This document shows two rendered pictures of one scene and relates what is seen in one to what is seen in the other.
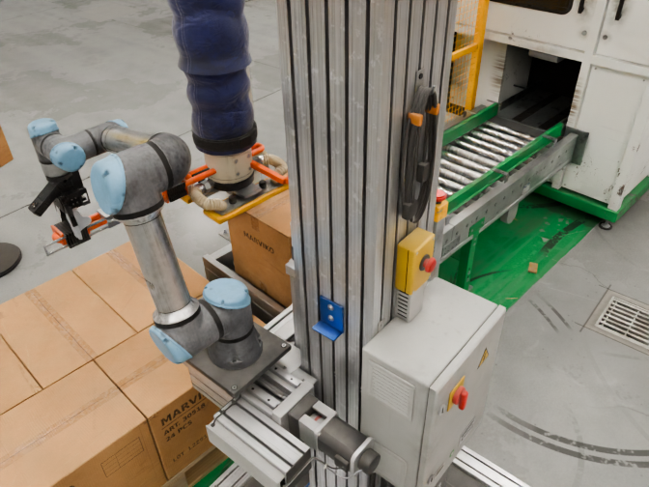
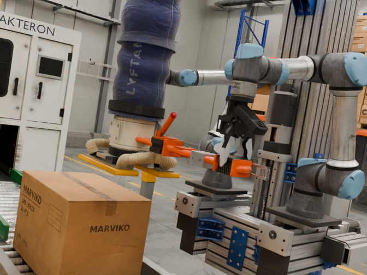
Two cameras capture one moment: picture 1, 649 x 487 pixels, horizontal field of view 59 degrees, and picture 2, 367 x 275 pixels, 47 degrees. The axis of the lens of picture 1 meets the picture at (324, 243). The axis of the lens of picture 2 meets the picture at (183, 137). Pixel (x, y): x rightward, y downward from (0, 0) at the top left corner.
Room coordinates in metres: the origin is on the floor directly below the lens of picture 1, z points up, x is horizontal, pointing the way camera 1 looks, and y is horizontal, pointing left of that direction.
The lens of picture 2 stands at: (1.47, 2.01, 1.36)
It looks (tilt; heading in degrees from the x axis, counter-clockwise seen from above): 3 degrees down; 276
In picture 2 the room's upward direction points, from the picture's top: 9 degrees clockwise
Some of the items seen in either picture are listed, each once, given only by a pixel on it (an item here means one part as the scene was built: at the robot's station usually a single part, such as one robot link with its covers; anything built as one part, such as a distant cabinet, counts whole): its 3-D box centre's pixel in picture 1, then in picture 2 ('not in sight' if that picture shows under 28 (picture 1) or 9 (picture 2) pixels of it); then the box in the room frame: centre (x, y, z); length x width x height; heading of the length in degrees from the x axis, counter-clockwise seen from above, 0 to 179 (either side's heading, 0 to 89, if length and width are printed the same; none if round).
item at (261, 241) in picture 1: (310, 226); (78, 224); (2.13, 0.06, 0.75); 0.60 x 0.40 x 0.40; 135
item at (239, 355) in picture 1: (234, 336); (306, 201); (1.13, 0.26, 1.09); 0.15 x 0.15 x 0.10
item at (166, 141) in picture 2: (169, 186); (166, 146); (1.69, 0.52, 1.24); 0.10 x 0.08 x 0.06; 44
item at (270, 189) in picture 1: (248, 194); (147, 163); (1.80, 0.27, 1.13); 0.34 x 0.10 x 0.05; 134
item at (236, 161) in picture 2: (70, 230); (231, 165); (1.45, 0.77, 1.23); 0.08 x 0.07 x 0.05; 134
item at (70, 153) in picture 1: (70, 151); (266, 70); (1.39, 0.67, 1.53); 0.11 x 0.11 x 0.08; 44
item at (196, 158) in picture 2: (112, 214); (203, 159); (1.54, 0.67, 1.23); 0.07 x 0.07 x 0.04; 44
